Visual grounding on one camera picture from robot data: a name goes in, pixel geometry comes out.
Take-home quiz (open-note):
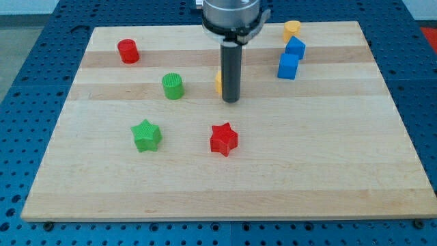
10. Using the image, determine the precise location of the yellow hexagon block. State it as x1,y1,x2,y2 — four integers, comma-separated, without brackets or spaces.
214,71,222,95

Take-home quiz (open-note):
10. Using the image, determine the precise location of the blue cube block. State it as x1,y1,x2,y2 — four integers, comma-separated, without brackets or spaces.
285,36,306,59
277,53,299,80

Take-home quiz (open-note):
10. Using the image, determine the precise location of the blue cube block upper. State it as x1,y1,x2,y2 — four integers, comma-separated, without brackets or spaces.
285,36,306,59

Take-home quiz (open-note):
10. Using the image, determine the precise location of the green cylinder block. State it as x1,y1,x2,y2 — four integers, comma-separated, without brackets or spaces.
161,72,184,100

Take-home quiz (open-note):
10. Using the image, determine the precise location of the blue cube block lower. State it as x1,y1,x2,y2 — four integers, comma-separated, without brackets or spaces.
277,53,299,80

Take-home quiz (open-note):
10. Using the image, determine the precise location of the red star block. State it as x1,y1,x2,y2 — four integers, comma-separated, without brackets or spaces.
210,122,238,157

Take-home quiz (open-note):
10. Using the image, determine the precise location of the green star block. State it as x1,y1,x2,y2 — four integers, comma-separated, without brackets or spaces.
130,120,163,152

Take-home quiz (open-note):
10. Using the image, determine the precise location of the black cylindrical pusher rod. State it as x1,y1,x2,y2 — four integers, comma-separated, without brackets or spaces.
221,40,242,103

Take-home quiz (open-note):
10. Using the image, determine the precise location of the yellow cylinder block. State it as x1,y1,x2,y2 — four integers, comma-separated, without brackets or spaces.
283,20,301,43

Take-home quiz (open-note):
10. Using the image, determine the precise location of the wooden board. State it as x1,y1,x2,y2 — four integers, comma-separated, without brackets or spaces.
21,21,436,222

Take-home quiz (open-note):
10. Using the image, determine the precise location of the red cylinder block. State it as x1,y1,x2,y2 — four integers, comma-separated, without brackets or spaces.
117,39,140,64

